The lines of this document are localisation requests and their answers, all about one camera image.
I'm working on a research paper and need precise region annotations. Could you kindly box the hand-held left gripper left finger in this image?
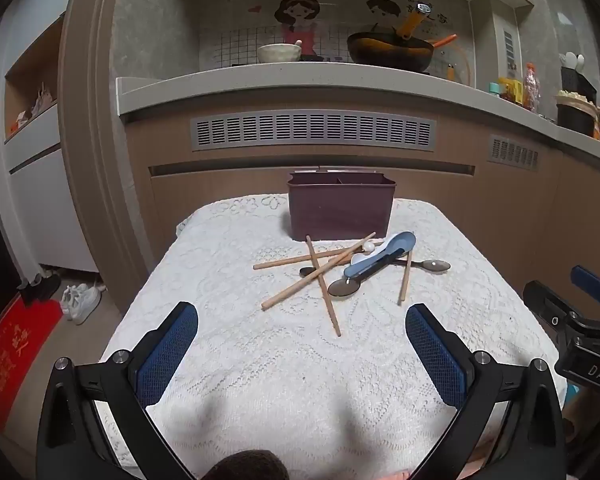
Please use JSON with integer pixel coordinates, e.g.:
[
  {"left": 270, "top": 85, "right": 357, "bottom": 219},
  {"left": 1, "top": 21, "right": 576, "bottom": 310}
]
[{"left": 36, "top": 301, "right": 201, "bottom": 480}]

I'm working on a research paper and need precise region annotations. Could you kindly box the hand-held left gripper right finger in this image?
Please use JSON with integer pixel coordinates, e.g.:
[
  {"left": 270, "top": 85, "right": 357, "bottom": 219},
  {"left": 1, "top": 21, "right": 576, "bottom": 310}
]
[{"left": 405, "top": 303, "right": 566, "bottom": 480}]

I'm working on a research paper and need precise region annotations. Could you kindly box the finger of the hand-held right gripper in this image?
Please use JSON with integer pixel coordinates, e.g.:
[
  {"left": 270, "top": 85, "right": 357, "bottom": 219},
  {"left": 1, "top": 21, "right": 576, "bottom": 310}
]
[
  {"left": 523, "top": 280, "right": 589, "bottom": 342},
  {"left": 570, "top": 265, "right": 600, "bottom": 307}
]

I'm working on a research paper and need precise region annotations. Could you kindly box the wooden chopstick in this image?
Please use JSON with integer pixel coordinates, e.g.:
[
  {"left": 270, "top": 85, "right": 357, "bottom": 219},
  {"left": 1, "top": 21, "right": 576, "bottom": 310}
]
[
  {"left": 261, "top": 232, "right": 377, "bottom": 309},
  {"left": 306, "top": 235, "right": 341, "bottom": 337},
  {"left": 253, "top": 244, "right": 381, "bottom": 271},
  {"left": 398, "top": 251, "right": 413, "bottom": 305}
]

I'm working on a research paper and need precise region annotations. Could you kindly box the blue plastic spoon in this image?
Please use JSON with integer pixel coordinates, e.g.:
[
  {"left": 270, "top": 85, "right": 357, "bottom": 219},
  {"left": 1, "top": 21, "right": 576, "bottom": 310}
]
[{"left": 343, "top": 232, "right": 416, "bottom": 281}]

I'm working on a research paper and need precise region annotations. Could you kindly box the white ceramic spoon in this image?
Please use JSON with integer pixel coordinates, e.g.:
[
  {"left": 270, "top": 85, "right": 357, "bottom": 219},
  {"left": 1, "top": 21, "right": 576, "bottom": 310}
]
[{"left": 351, "top": 241, "right": 387, "bottom": 267}]

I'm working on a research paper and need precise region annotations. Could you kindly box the maroon plastic utensil holder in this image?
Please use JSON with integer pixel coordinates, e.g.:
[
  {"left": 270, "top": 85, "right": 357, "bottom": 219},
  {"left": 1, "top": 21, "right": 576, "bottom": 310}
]
[{"left": 287, "top": 169, "right": 397, "bottom": 242}]

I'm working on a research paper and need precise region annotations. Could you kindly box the white sneaker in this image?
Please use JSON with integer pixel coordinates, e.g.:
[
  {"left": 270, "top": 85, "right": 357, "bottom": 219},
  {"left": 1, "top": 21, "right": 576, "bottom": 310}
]
[
  {"left": 73, "top": 283, "right": 106, "bottom": 326},
  {"left": 60, "top": 285, "right": 87, "bottom": 317}
]

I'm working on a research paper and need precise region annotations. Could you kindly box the white lace tablecloth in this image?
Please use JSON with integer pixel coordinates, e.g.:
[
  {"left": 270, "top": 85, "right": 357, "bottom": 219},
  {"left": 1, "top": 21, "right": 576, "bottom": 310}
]
[{"left": 100, "top": 192, "right": 568, "bottom": 480}]

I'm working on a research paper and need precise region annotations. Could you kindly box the black shoe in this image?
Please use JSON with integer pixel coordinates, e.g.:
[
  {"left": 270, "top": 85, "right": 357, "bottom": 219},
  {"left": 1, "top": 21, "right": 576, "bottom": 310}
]
[
  {"left": 17, "top": 280, "right": 45, "bottom": 307},
  {"left": 35, "top": 272, "right": 62, "bottom": 302}
]

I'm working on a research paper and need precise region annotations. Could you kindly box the small grey vent grille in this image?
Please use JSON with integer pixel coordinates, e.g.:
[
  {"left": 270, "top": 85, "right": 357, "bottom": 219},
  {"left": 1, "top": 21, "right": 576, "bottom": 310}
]
[{"left": 487, "top": 134, "right": 541, "bottom": 172}]

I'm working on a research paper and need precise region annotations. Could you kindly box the red doormat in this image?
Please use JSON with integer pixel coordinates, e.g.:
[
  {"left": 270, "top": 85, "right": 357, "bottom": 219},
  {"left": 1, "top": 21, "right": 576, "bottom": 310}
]
[{"left": 0, "top": 294, "right": 65, "bottom": 434}]

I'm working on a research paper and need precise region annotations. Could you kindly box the black canister with beige rim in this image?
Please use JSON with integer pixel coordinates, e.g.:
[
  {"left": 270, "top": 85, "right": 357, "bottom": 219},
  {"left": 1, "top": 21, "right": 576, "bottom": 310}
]
[{"left": 556, "top": 91, "right": 600, "bottom": 137}]

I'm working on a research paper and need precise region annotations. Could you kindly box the wooden kitchen cabinet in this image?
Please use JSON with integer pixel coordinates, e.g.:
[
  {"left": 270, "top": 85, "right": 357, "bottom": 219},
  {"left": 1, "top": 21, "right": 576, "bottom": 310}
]
[{"left": 122, "top": 105, "right": 600, "bottom": 313}]

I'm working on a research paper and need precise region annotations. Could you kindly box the orange capped bottle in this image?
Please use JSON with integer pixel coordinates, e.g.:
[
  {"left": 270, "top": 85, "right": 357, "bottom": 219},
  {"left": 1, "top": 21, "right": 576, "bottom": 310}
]
[{"left": 522, "top": 63, "right": 541, "bottom": 113}]

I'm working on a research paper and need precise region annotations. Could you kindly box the black rack with white spoons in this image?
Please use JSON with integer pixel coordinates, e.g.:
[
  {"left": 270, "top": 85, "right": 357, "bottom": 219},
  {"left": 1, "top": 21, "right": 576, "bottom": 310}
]
[{"left": 560, "top": 52, "right": 598, "bottom": 103}]

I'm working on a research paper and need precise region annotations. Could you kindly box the yellow packet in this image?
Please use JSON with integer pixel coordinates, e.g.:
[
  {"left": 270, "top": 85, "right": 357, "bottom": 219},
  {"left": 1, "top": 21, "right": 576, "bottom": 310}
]
[{"left": 498, "top": 77, "right": 524, "bottom": 106}]

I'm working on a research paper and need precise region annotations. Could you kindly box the white shelf cabinet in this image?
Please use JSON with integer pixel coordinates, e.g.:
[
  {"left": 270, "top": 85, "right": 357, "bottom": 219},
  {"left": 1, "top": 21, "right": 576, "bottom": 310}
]
[{"left": 0, "top": 10, "right": 102, "bottom": 274}]

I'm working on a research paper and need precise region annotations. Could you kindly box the glass pot lid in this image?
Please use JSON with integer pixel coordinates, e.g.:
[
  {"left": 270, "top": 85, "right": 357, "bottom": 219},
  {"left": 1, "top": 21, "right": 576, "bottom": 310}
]
[{"left": 432, "top": 42, "right": 476, "bottom": 87}]

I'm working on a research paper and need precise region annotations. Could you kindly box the long grey vent grille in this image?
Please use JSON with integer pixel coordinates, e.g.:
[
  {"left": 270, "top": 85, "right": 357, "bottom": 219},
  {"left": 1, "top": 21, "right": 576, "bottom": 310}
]
[{"left": 190, "top": 114, "right": 438, "bottom": 152}]

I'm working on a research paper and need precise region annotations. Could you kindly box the grey kitchen countertop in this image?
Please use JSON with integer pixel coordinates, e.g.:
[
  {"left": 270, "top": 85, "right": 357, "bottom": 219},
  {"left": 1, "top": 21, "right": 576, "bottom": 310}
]
[{"left": 116, "top": 62, "right": 600, "bottom": 150}]

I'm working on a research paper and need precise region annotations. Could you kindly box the white ceramic bowl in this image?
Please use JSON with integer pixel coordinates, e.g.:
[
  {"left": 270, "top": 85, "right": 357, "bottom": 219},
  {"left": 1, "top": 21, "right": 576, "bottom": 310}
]
[{"left": 258, "top": 42, "right": 302, "bottom": 64}]

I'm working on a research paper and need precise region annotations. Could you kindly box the brown door frame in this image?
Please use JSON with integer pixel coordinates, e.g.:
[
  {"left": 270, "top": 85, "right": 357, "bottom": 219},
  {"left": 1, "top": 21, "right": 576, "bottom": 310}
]
[{"left": 57, "top": 0, "right": 157, "bottom": 311}]

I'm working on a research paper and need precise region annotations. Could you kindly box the white wall panel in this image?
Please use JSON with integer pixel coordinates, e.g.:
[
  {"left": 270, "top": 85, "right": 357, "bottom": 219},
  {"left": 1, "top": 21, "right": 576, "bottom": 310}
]
[{"left": 490, "top": 12, "right": 523, "bottom": 82}]

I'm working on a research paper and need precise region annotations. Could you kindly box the black wok with orange handle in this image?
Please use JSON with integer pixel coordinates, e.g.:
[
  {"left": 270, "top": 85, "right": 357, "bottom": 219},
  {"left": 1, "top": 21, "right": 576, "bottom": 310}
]
[{"left": 347, "top": 4, "right": 435, "bottom": 73}]

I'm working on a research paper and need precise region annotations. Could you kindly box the cartoon figure wall sticker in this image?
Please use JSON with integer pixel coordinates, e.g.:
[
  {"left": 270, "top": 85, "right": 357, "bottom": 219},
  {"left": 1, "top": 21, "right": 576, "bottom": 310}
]
[
  {"left": 275, "top": 0, "right": 323, "bottom": 57},
  {"left": 365, "top": 0, "right": 405, "bottom": 36}
]

